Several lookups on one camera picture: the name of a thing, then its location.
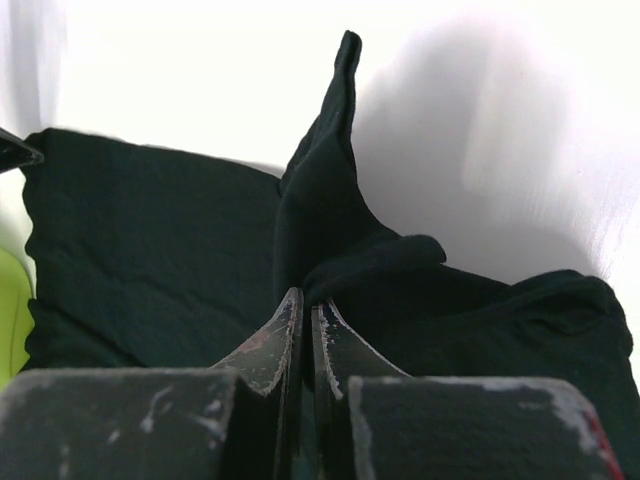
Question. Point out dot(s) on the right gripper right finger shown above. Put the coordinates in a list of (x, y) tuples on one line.
[(374, 421)]

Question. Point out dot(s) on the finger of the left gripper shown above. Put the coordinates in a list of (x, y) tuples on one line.
[(16, 153)]

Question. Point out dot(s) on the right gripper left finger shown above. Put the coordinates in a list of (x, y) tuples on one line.
[(234, 420)]

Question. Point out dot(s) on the black t shirt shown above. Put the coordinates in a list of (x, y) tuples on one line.
[(148, 257)]

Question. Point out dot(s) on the lime green plastic bin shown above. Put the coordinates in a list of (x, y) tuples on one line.
[(16, 321)]

